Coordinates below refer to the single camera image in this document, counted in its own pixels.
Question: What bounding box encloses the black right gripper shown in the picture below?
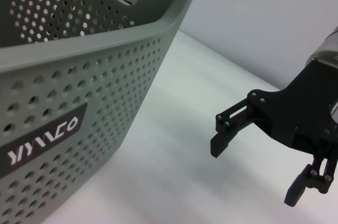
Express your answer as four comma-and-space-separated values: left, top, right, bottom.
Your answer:
210, 61, 338, 208

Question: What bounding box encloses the grey-green perforated storage bin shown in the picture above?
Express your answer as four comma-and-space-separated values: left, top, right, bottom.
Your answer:
0, 0, 216, 224

